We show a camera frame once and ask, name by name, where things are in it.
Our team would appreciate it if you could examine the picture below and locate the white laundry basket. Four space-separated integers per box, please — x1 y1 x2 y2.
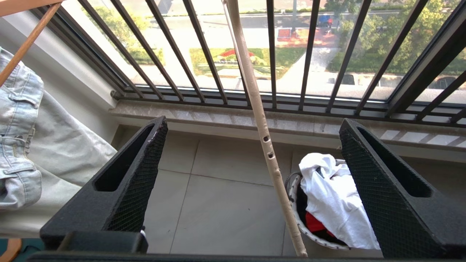
285 159 353 251

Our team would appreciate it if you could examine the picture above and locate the light blue denim garment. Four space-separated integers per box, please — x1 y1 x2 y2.
0 47 44 211

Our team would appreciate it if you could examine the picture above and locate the black window railing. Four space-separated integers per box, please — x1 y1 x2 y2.
30 0 466 128

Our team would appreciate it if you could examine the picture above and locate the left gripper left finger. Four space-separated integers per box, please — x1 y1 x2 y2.
40 116 169 250

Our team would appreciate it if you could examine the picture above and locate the beige wooden pole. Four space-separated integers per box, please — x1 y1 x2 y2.
222 0 308 257

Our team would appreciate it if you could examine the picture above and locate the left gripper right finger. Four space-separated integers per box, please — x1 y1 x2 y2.
339 118 466 259

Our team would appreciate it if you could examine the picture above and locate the white garment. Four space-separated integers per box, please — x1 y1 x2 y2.
299 152 381 250

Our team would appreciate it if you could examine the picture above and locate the red garment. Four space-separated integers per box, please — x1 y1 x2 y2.
305 211 335 238

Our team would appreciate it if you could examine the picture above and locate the pale grey-green garment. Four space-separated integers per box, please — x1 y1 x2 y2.
0 91 118 238

